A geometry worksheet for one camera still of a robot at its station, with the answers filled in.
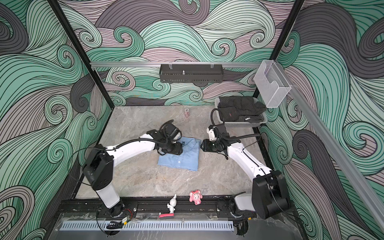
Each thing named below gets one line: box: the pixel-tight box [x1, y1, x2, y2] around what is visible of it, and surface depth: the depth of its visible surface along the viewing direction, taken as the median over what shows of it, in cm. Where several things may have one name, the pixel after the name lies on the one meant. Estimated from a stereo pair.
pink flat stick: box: [158, 213, 175, 219], surface depth 69 cm
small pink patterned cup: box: [184, 108, 190, 118], surface depth 113 cm
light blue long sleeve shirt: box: [157, 137, 202, 171], surface depth 89 cm
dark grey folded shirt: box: [217, 96, 267, 121], surface depth 113 cm
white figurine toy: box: [167, 194, 177, 214], surface depth 74 cm
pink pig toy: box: [189, 190, 203, 205], surface depth 76 cm
